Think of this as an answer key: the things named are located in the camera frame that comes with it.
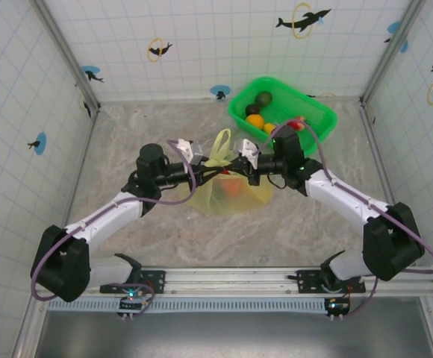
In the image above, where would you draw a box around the aluminium side frame rail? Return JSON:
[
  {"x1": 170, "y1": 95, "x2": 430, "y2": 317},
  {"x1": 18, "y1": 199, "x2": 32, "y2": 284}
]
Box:
[
  {"x1": 360, "y1": 100, "x2": 416, "y2": 266},
  {"x1": 33, "y1": 106, "x2": 102, "y2": 269}
]

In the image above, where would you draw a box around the fake orange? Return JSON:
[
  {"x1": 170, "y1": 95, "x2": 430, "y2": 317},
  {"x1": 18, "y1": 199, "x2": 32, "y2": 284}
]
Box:
[{"x1": 246, "y1": 113, "x2": 266, "y2": 130}]

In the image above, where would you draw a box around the grey metal panel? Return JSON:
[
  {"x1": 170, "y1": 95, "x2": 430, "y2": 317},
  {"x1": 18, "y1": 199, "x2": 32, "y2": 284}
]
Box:
[{"x1": 33, "y1": 311, "x2": 433, "y2": 358}]

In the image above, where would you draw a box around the red fake strawberry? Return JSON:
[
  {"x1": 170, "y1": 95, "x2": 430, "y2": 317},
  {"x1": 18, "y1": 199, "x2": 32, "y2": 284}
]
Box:
[{"x1": 287, "y1": 117, "x2": 309, "y2": 132}]

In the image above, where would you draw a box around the aluminium corner post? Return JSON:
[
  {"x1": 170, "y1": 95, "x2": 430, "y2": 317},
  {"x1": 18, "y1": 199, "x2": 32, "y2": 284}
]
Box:
[
  {"x1": 360, "y1": 0, "x2": 425, "y2": 107},
  {"x1": 29, "y1": 0, "x2": 102, "y2": 113}
]

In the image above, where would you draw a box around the orange-red fake tomato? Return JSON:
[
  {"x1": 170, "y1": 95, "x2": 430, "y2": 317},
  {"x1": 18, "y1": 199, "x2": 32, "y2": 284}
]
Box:
[{"x1": 223, "y1": 180, "x2": 242, "y2": 197}]

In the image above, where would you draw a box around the long aluminium frame rail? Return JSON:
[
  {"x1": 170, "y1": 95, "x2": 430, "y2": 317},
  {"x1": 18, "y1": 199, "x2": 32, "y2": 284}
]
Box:
[{"x1": 97, "y1": 95, "x2": 365, "y2": 105}]

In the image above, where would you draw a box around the white slotted cable duct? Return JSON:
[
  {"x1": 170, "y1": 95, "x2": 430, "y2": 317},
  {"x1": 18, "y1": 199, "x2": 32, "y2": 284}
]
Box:
[{"x1": 46, "y1": 297, "x2": 331, "y2": 313}]

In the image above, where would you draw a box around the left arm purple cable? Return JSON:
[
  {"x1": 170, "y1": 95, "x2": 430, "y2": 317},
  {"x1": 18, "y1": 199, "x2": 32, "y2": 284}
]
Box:
[{"x1": 31, "y1": 139, "x2": 197, "y2": 301}]

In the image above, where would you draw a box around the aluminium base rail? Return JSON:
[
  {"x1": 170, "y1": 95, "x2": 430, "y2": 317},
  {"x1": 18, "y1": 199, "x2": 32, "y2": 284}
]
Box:
[{"x1": 32, "y1": 265, "x2": 433, "y2": 298}]

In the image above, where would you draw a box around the black fish blue circle sticker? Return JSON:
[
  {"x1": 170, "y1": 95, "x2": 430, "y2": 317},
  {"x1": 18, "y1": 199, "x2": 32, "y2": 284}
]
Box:
[
  {"x1": 81, "y1": 65, "x2": 105, "y2": 84},
  {"x1": 27, "y1": 132, "x2": 48, "y2": 155},
  {"x1": 209, "y1": 84, "x2": 231, "y2": 101},
  {"x1": 383, "y1": 20, "x2": 410, "y2": 53}
]

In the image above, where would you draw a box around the green plastic basket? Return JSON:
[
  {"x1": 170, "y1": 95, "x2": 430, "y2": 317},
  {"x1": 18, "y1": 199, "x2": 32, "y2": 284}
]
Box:
[{"x1": 227, "y1": 76, "x2": 339, "y2": 147}]

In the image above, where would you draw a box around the yellow avocado print plastic bag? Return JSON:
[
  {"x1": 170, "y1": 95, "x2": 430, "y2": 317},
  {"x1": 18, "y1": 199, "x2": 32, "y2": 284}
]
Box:
[{"x1": 178, "y1": 128, "x2": 275, "y2": 217}]

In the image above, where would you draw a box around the large dolphin yellow ring sticker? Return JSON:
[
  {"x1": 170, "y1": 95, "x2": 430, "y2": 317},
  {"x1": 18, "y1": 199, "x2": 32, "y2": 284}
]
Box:
[{"x1": 275, "y1": 2, "x2": 332, "y2": 40}]

